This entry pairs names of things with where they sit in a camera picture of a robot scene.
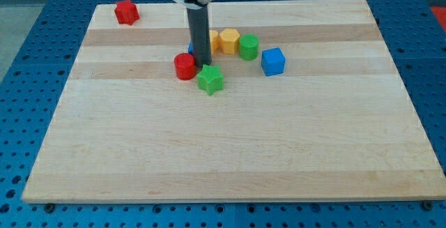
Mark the green star block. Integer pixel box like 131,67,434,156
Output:
197,65,224,96

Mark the green cylinder block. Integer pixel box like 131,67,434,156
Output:
239,34,259,61

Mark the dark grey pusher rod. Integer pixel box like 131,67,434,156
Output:
187,6,212,68

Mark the yellow hexagon block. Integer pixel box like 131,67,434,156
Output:
219,29,240,54

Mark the blue cube block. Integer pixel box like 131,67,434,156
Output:
261,47,286,77

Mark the red star block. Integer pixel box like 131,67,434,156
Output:
114,0,139,26

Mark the blue triangle block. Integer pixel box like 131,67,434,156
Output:
187,42,193,55

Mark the wooden board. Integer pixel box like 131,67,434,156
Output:
22,0,445,204

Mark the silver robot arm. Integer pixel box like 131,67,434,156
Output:
172,0,214,68

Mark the red cylinder block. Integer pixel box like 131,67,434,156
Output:
174,53,196,80

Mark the yellow heart block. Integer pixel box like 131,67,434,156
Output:
209,30,220,55

